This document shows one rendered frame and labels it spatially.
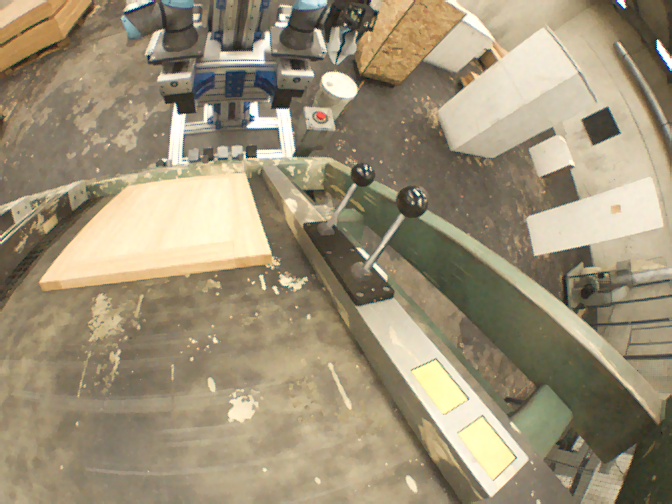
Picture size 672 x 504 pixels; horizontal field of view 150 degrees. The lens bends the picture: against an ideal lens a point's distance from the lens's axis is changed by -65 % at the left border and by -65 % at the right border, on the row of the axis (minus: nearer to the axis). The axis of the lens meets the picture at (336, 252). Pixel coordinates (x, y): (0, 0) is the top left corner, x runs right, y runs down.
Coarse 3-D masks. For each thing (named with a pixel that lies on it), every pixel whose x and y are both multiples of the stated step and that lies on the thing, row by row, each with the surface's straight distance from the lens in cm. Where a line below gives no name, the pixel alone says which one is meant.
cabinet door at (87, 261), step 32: (128, 192) 90; (160, 192) 82; (192, 192) 75; (224, 192) 72; (96, 224) 69; (128, 224) 62; (160, 224) 57; (192, 224) 53; (224, 224) 51; (256, 224) 49; (64, 256) 59; (96, 256) 53; (128, 256) 47; (160, 256) 44; (192, 256) 41; (224, 256) 40; (256, 256) 39; (64, 288) 51
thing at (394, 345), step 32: (288, 192) 61; (288, 224) 53; (320, 256) 35; (352, 320) 29; (384, 320) 27; (384, 352) 24; (416, 352) 25; (384, 384) 26; (416, 384) 23; (416, 416) 23; (448, 416) 22; (480, 416) 24; (448, 448) 22; (512, 448) 24; (448, 480) 24; (480, 480) 22
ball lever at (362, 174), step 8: (352, 168) 38; (360, 168) 37; (368, 168) 38; (352, 176) 38; (360, 176) 37; (368, 176) 37; (352, 184) 39; (360, 184) 38; (368, 184) 38; (352, 192) 38; (344, 200) 38; (336, 208) 39; (336, 216) 39; (320, 224) 40; (328, 224) 39; (320, 232) 39; (328, 232) 38
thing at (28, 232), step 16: (64, 192) 96; (80, 192) 104; (48, 208) 87; (64, 208) 94; (16, 224) 82; (32, 224) 81; (0, 240) 77; (16, 240) 76; (32, 240) 80; (0, 256) 71; (16, 256) 75; (0, 272) 71
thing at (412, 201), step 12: (408, 192) 28; (420, 192) 28; (396, 204) 29; (408, 204) 28; (420, 204) 28; (408, 216) 29; (396, 228) 29; (384, 240) 29; (372, 252) 30; (360, 264) 30; (372, 264) 30; (360, 276) 29; (372, 276) 30
